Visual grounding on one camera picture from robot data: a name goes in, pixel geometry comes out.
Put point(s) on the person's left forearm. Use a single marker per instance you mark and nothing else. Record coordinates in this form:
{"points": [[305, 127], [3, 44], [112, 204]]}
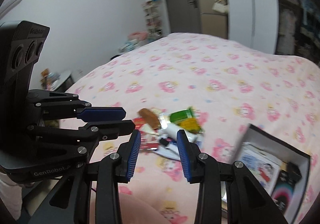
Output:
{"points": [[8, 191]]}

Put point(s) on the brown snack cake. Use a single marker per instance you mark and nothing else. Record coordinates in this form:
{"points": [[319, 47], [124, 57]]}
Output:
{"points": [[150, 117]]}

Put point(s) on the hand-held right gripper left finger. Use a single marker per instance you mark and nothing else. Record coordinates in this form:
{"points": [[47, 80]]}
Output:
{"points": [[132, 156]]}

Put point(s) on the white paper roll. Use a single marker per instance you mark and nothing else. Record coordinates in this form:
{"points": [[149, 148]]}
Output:
{"points": [[175, 130]]}

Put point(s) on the white wardrobe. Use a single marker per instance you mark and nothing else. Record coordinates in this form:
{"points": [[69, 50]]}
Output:
{"points": [[250, 1]]}

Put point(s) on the pink plush toys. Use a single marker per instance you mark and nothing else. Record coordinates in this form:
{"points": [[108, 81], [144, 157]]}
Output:
{"points": [[136, 37]]}

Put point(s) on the green yellow snack packet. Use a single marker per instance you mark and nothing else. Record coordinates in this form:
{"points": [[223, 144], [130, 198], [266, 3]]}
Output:
{"points": [[182, 116]]}

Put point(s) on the small black box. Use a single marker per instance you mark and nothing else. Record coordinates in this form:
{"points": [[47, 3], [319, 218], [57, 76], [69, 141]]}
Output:
{"points": [[292, 170]]}

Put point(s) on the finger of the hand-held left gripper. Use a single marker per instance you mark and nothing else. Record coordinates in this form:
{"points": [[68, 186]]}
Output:
{"points": [[112, 129], [105, 113]]}

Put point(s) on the white shelf rack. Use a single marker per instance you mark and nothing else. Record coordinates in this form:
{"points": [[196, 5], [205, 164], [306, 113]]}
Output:
{"points": [[153, 21]]}

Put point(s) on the round grey side table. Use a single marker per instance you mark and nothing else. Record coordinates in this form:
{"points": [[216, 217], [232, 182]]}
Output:
{"points": [[62, 83]]}

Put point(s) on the small red packet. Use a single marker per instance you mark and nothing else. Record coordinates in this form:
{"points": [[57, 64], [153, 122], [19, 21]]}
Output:
{"points": [[138, 122]]}

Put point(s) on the dark glass wardrobe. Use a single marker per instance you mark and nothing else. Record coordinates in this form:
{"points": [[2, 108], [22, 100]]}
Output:
{"points": [[295, 13]]}

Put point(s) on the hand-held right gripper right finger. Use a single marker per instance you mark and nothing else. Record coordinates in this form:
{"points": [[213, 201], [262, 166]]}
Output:
{"points": [[183, 156]]}

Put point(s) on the pink printed blanket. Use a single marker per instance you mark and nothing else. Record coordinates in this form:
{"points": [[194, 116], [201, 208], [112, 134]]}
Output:
{"points": [[200, 76]]}

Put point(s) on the black cardboard box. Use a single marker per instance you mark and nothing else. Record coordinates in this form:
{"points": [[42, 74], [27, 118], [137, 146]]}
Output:
{"points": [[275, 146]]}

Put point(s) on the white handbag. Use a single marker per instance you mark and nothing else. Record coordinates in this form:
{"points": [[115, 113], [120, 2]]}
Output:
{"points": [[220, 6]]}

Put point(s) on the illustrated comic booklet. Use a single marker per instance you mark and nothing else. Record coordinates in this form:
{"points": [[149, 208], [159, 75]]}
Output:
{"points": [[260, 166]]}

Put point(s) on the white air conditioner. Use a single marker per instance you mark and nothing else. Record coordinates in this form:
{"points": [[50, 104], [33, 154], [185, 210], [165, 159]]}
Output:
{"points": [[11, 1]]}

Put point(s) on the blue white wipes packet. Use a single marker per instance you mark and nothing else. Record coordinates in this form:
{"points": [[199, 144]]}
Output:
{"points": [[167, 151]]}

